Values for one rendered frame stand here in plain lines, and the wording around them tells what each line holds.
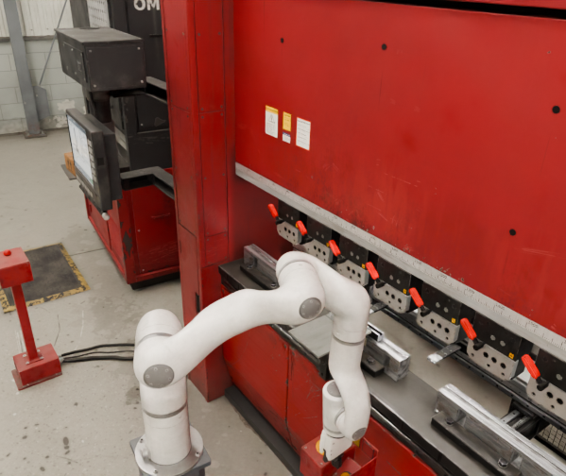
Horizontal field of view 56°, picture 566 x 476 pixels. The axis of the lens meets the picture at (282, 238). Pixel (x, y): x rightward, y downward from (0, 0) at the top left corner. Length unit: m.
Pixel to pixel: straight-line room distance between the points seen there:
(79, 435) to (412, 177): 2.24
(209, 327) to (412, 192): 0.77
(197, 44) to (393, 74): 0.94
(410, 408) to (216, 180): 1.31
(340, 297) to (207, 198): 1.29
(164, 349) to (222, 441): 1.74
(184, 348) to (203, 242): 1.34
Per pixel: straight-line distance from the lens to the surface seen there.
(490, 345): 1.69
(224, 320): 1.31
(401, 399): 2.01
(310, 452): 1.92
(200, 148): 2.43
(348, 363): 1.48
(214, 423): 3.09
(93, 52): 2.34
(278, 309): 1.27
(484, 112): 1.51
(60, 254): 4.85
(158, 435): 1.53
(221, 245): 2.66
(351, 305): 1.37
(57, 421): 3.28
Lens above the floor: 2.23
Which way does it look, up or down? 27 degrees down
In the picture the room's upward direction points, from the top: 2 degrees clockwise
